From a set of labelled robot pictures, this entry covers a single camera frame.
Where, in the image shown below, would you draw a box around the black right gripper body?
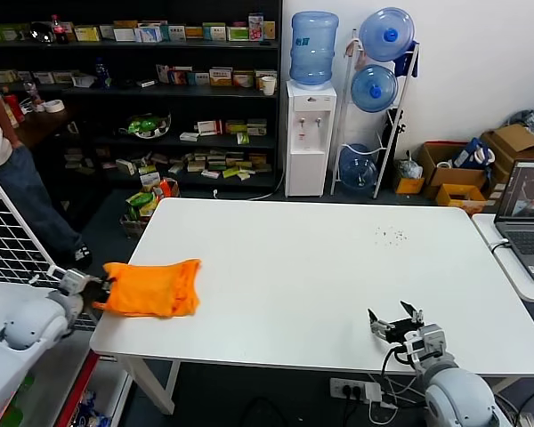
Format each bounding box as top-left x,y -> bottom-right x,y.
384,318 -> 424,346

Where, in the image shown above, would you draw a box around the grey open laptop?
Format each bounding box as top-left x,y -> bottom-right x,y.
493,159 -> 534,285

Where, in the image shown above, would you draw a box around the white water dispenser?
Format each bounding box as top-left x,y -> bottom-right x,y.
284,79 -> 337,198

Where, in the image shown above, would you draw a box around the shiny dark bowl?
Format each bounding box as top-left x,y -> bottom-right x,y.
28,20 -> 54,44

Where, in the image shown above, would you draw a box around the open brown cardboard box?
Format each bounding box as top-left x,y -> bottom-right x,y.
417,141 -> 489,199

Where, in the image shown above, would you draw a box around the orange snack bag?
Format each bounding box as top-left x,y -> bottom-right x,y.
153,177 -> 181,199

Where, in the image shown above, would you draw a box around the white power strip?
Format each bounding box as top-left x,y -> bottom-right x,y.
329,377 -> 383,404

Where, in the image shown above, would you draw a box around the blue white tote bag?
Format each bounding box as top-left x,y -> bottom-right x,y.
451,136 -> 496,169

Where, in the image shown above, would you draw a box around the dark brown wooden desk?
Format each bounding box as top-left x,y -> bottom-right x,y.
15,106 -> 79,155

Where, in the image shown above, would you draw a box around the cardboard snack crate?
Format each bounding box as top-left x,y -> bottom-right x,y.
119,212 -> 152,240

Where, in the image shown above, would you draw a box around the white orange medicine box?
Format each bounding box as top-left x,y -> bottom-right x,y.
254,69 -> 278,90

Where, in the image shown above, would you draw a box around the black stand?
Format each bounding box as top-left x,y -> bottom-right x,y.
380,107 -> 406,161

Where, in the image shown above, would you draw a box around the dark blue hanging cloth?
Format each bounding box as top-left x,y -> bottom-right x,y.
392,39 -> 420,77

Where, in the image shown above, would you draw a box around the large white table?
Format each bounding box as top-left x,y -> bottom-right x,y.
89,197 -> 534,417

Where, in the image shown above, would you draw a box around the small orange carton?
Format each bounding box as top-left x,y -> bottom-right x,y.
393,175 -> 426,195

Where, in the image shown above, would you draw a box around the white metal jug rack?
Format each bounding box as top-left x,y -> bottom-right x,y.
330,28 -> 420,199

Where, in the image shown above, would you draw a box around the red can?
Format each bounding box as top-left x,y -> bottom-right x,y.
4,93 -> 26,124

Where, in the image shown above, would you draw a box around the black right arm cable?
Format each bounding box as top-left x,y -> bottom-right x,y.
380,346 -> 413,379

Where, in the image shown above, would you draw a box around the orange t-shirt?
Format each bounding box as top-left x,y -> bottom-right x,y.
93,258 -> 203,319

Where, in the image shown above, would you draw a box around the yellow banded white box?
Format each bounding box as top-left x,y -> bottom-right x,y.
208,67 -> 233,88

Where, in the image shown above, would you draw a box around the yellow cardboard box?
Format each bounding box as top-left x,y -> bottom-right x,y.
435,182 -> 489,208

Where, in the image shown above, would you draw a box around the large green carton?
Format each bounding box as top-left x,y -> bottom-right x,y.
0,24 -> 30,44

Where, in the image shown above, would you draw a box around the grey plastic bag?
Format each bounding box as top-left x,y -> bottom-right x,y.
398,150 -> 424,179

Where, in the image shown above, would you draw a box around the bowl of green snacks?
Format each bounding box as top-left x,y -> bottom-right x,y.
117,113 -> 173,140

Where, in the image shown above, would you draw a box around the blue water jug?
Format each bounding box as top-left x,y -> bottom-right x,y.
359,7 -> 416,63
289,11 -> 340,86
350,64 -> 400,113
338,143 -> 379,193

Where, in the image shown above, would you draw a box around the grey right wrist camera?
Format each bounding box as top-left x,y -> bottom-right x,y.
420,324 -> 446,357

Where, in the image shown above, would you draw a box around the large tan cardboard box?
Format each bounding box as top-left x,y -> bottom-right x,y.
479,123 -> 534,197

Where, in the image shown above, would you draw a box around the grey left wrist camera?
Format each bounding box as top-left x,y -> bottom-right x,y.
55,268 -> 90,294

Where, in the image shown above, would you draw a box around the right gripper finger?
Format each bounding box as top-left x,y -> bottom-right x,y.
367,309 -> 395,342
399,301 -> 425,331

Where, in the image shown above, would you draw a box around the green snack bag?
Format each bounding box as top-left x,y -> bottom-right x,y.
125,191 -> 159,219

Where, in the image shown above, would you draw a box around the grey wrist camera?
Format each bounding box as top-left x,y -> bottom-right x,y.
55,268 -> 90,294
420,324 -> 446,357

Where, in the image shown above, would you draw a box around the scattered small debris specks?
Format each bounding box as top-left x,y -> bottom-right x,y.
376,225 -> 409,245

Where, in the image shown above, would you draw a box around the blue plastic bottle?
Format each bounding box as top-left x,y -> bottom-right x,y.
93,57 -> 112,90

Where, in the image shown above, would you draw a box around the green striped white box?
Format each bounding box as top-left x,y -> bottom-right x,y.
202,22 -> 227,42

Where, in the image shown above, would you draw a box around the tall pink colourful box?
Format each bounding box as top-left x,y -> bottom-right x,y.
247,12 -> 265,42

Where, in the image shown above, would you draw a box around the black shelf unit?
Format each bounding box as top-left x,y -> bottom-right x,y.
0,0 -> 282,193

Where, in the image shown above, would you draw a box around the cola bottle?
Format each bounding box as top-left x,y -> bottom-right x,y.
49,14 -> 69,46

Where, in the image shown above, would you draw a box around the white wire grid panel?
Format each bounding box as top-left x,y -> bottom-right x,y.
0,166 -> 97,333

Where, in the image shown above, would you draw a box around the white floor power cord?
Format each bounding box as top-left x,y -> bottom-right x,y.
212,171 -> 287,202

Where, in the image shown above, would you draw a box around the blue white medicine box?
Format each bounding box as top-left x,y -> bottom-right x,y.
137,25 -> 164,44

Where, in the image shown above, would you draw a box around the yellow white medicine box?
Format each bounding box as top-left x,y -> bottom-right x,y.
73,25 -> 102,44

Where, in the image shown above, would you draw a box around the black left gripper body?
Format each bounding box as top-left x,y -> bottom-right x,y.
82,278 -> 112,312

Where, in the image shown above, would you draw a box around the red striped white box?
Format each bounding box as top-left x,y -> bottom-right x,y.
197,119 -> 223,137

